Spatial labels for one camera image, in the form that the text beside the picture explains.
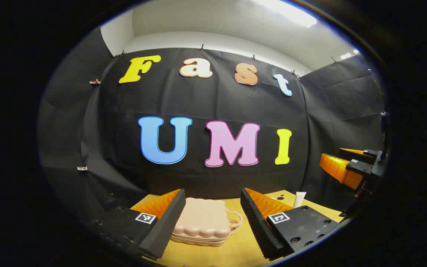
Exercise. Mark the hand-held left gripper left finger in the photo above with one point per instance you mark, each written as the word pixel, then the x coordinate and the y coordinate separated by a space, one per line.
pixel 165 230

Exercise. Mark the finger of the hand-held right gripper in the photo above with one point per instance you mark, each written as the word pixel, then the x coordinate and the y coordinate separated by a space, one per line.
pixel 337 168
pixel 352 152

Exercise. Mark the pink suitcase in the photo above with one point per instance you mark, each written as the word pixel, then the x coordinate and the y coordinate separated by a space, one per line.
pixel 202 218

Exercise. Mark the copper cloth clip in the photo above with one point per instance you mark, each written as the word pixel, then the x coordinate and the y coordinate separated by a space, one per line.
pixel 95 82

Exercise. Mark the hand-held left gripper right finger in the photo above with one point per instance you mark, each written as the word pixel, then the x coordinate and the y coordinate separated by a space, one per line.
pixel 258 226

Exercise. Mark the white cosmetic tube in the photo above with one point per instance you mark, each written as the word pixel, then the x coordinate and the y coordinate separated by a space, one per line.
pixel 299 200

